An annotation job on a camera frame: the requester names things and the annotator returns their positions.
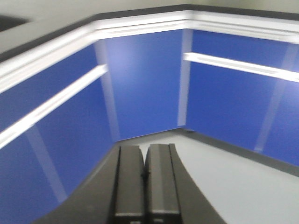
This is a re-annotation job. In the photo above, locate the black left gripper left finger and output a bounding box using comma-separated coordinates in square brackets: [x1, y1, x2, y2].
[34, 145, 144, 224]

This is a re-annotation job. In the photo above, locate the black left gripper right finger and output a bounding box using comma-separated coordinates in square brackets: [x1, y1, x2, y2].
[145, 144, 225, 224]

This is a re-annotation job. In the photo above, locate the blue lab cabinet right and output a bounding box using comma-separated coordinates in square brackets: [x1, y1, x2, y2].
[178, 10, 299, 175]

